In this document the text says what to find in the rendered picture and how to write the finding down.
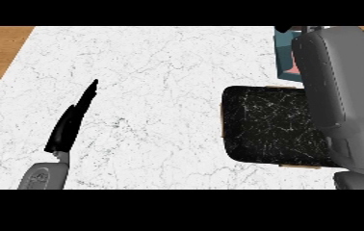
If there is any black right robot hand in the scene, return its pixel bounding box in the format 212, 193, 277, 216
274, 26, 296, 34

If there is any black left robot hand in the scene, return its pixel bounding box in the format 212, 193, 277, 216
43, 78, 100, 154

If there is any teal box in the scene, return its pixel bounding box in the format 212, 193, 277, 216
273, 28, 305, 83

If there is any black marbled tray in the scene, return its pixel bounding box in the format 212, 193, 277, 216
219, 85, 342, 169

